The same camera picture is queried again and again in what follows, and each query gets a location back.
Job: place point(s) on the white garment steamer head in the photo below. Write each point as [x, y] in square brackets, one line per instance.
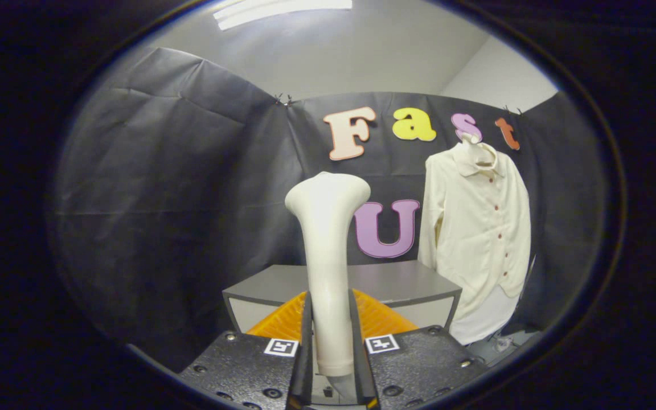
[328, 256]

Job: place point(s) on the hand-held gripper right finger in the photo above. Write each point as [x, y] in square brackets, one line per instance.
[413, 367]

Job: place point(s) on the white plastic clothes hanger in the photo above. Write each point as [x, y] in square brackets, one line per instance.
[473, 149]

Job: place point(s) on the cream button-up shirt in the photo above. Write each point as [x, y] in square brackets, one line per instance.
[476, 228]

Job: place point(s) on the grey cabinet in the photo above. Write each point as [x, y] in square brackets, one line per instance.
[396, 285]

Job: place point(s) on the ceiling light panel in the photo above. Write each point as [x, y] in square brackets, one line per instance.
[282, 10]

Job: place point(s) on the black backdrop cloth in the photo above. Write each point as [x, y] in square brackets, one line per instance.
[180, 188]

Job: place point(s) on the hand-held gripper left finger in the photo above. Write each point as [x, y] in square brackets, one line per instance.
[248, 370]

